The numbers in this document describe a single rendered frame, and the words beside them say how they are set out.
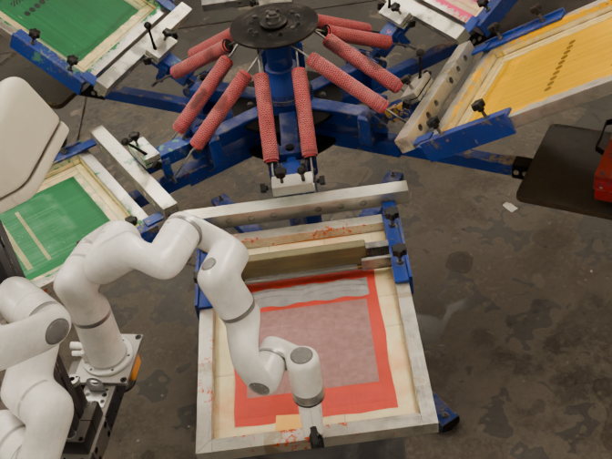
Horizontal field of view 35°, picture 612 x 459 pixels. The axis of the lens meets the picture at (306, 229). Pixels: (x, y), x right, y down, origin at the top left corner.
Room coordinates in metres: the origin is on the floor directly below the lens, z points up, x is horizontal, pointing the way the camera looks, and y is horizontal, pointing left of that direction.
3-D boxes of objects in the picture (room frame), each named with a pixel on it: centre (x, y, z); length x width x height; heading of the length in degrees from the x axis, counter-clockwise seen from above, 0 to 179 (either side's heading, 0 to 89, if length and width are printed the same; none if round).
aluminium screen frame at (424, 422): (1.81, 0.04, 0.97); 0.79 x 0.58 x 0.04; 178
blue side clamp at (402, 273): (2.04, -0.25, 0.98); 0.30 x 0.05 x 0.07; 178
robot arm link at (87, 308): (1.66, 0.53, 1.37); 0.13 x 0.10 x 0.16; 156
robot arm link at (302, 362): (1.46, 0.09, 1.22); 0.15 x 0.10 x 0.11; 66
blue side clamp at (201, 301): (2.06, 0.31, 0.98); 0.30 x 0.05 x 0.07; 178
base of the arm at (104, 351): (1.65, 0.55, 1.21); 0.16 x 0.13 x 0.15; 77
